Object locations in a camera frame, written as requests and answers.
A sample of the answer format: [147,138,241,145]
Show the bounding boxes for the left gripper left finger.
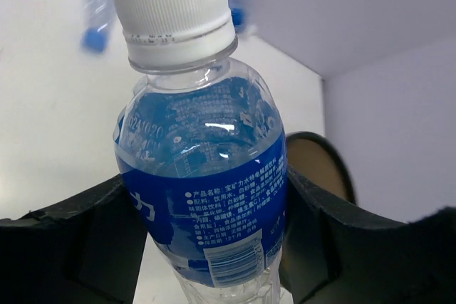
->
[1,176,147,303]

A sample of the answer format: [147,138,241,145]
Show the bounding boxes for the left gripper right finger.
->
[279,168,455,303]

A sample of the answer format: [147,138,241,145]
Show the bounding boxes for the blue label bottle front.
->
[113,0,287,303]

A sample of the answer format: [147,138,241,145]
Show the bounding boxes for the small blue cap bottle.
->
[230,7,257,36]

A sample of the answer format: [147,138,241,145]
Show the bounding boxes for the crushed blue cap bottle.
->
[81,0,115,53]

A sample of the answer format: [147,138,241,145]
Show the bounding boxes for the brown cardboard bin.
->
[286,132,357,205]

